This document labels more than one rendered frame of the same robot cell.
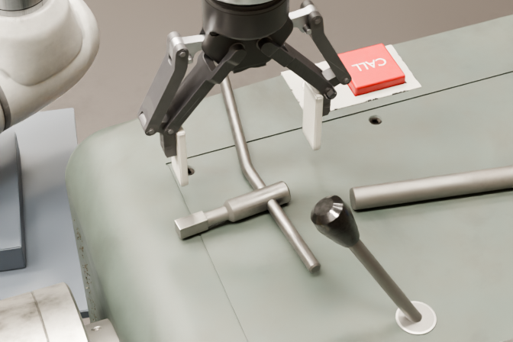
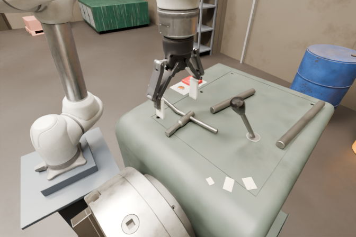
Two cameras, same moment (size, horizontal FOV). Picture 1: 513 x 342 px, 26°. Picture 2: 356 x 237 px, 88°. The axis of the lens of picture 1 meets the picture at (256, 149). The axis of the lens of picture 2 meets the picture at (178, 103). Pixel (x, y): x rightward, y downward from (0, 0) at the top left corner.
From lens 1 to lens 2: 0.58 m
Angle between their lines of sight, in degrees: 20
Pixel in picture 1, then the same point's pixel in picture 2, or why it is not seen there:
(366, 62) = not seen: hidden behind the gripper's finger
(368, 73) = not seen: hidden behind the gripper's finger
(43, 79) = (91, 118)
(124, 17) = not seen: hidden behind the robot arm
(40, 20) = (87, 101)
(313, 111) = (195, 85)
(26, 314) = (122, 183)
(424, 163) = (221, 97)
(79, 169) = (121, 127)
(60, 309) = (135, 176)
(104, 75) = (98, 125)
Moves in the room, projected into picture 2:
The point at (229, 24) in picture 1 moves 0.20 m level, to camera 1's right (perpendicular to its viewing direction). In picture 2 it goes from (178, 48) to (249, 37)
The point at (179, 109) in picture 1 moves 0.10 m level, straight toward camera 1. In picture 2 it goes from (161, 89) to (181, 111)
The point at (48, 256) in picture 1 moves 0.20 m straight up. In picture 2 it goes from (103, 165) to (94, 140)
